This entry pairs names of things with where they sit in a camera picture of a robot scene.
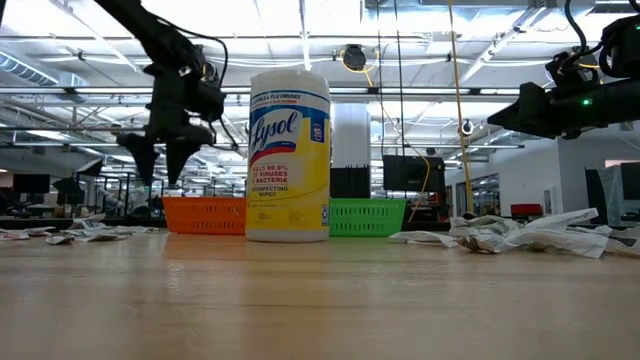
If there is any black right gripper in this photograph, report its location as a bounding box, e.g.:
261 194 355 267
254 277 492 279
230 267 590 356
487 82 601 140

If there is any patterned grey panel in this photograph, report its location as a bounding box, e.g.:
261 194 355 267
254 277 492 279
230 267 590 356
584 164 627 225

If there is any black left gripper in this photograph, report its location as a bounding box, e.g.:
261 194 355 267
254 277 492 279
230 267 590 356
117 49 216 187

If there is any green plastic basket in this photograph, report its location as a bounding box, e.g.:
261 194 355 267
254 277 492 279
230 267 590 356
328 198 409 238

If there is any Lysol wipes canister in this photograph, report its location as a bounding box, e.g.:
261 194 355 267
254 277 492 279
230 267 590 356
244 68 332 244

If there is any yellow hanging cable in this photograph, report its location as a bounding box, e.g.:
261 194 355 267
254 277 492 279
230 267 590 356
446 0 475 214

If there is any black aluminium table frame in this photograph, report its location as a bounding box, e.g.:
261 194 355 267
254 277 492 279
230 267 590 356
0 214 640 232

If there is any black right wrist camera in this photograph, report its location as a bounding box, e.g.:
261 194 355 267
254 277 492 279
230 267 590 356
548 49 604 96

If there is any red topped stand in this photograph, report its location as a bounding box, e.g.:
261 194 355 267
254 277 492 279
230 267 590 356
510 203 544 219

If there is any black studio softbox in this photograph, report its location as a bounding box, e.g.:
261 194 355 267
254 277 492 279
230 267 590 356
74 158 105 177
52 177 86 207

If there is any yellow curved cable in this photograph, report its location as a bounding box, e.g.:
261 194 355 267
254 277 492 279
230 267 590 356
339 47 432 224

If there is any orange plastic basket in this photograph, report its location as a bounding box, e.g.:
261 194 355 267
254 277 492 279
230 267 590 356
161 195 249 235

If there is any white packet dark square print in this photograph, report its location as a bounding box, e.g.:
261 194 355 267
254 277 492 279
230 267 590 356
448 214 526 236
599 224 640 259
455 233 521 255

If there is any black monitor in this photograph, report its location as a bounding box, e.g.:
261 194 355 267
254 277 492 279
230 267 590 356
382 154 447 194

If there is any white bow-shaped wrapper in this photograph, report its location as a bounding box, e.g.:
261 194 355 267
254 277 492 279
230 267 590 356
388 230 459 249
504 227 610 260

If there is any black ceiling cord reel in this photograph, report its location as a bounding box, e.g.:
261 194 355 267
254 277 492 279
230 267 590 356
342 43 368 71

